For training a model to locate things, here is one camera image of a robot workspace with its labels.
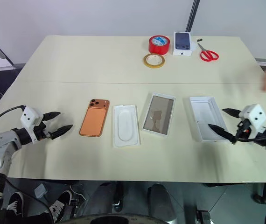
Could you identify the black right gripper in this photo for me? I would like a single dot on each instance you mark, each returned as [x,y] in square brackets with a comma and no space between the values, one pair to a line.
[243,127]

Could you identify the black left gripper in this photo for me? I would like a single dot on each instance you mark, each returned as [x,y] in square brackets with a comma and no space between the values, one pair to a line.
[40,131]

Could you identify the white open box base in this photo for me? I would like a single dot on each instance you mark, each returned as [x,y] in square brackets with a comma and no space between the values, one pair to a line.
[208,120]

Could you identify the white box lid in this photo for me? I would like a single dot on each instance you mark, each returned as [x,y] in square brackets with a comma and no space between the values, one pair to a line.
[158,115]

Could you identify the smartphone retail box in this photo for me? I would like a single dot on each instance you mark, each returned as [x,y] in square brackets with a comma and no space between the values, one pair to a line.
[182,43]

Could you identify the orange smartphone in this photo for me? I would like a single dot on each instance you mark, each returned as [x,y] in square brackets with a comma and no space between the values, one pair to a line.
[94,121]

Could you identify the white moulded tray insert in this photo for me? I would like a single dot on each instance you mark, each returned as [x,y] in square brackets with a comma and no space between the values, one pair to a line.
[126,126]

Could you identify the white power adapter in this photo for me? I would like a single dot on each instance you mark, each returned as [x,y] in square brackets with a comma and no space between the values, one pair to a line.
[40,191]

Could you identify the black side desk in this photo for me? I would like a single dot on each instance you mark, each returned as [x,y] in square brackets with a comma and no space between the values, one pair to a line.
[0,81]

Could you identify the grey table leg foot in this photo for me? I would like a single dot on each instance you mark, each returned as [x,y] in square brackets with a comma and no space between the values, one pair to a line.
[261,193]

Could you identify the black white sneaker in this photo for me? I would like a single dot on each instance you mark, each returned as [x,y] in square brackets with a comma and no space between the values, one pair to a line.
[60,205]
[15,205]

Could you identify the small black clip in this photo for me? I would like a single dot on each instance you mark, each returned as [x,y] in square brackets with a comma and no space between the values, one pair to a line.
[199,39]

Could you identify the yellow tape roll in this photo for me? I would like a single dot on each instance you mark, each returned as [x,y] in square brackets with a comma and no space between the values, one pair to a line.
[147,61]

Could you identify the red tape roll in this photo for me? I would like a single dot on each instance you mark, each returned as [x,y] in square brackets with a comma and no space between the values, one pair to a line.
[159,47]

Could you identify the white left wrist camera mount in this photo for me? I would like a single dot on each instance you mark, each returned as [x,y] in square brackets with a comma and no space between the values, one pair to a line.
[30,116]

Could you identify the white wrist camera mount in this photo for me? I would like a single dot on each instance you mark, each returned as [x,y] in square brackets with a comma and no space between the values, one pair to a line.
[30,116]
[255,115]

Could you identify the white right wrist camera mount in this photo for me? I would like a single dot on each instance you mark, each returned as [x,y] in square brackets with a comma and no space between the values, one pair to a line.
[255,115]

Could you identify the black wall rail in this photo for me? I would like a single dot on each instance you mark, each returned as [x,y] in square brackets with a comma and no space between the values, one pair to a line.
[192,15]

